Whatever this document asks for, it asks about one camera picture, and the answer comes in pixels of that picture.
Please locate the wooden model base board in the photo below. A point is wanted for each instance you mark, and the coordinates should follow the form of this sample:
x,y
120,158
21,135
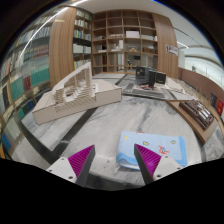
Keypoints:
x,y
195,131

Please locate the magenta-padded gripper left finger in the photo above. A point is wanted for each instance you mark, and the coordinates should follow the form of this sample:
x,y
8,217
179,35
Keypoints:
x,y
65,166

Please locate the beige stepped architectural model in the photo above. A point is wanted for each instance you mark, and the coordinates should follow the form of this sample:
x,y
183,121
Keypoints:
x,y
100,93

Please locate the glass-fronted bookshelf wall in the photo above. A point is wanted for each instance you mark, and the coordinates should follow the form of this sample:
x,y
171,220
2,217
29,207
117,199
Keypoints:
x,y
26,73

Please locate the black waste bin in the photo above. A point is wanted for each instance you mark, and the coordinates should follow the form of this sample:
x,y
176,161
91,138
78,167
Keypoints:
x,y
213,100

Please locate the wooden open shelf unit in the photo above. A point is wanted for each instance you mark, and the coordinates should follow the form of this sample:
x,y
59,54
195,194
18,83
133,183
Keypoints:
x,y
113,36

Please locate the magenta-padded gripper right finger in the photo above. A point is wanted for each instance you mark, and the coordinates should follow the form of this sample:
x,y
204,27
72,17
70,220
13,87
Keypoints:
x,y
163,165

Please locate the red waste bin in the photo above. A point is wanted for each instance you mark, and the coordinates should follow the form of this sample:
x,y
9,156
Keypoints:
x,y
220,107

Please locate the dark brown architectural model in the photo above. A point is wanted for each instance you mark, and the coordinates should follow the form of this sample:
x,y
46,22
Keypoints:
x,y
198,113

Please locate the light blue printed towel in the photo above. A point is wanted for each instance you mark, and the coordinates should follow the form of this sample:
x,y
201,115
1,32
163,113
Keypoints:
x,y
156,141

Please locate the white wall sign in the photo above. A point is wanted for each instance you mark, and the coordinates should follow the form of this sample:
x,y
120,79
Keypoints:
x,y
172,50

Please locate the dark bookshelf with books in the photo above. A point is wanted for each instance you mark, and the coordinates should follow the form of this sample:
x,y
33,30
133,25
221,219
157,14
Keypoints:
x,y
81,40

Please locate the small white architectural model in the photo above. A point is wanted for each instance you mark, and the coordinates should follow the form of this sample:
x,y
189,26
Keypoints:
x,y
175,85

